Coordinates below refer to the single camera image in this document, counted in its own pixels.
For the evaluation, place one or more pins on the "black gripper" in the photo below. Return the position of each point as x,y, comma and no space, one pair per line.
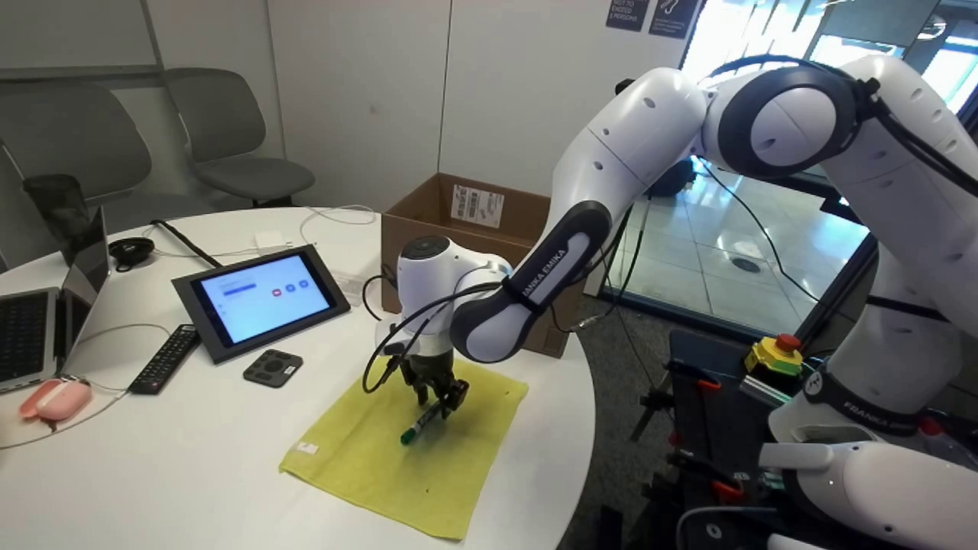
433,372

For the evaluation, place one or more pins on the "green marker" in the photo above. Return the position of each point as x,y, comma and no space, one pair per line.
421,429

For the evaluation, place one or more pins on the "yellow towel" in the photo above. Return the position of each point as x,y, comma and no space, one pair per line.
356,460

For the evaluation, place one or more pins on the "brown cardboard box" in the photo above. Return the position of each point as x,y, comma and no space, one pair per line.
460,209

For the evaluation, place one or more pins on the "black smartphone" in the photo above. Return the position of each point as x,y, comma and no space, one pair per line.
274,368

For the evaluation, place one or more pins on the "black tablet lit screen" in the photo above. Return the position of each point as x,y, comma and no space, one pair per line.
262,300

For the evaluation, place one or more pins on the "orange black clamp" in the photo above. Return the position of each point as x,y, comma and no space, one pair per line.
729,491
711,386

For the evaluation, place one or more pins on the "black remote control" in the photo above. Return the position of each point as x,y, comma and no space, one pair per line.
162,359

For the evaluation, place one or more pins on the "yellow red emergency stop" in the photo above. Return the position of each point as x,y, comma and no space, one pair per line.
775,354

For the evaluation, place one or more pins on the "small black round device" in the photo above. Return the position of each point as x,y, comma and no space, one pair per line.
131,249

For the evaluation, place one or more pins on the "grey shell chair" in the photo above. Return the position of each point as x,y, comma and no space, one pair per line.
218,123
61,141

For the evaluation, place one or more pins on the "pink computer mouse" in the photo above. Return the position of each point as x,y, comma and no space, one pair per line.
50,399

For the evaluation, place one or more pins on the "silver laptop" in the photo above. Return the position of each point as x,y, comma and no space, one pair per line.
27,336

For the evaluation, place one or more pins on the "dark wall sign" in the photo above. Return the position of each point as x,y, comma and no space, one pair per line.
674,17
629,14

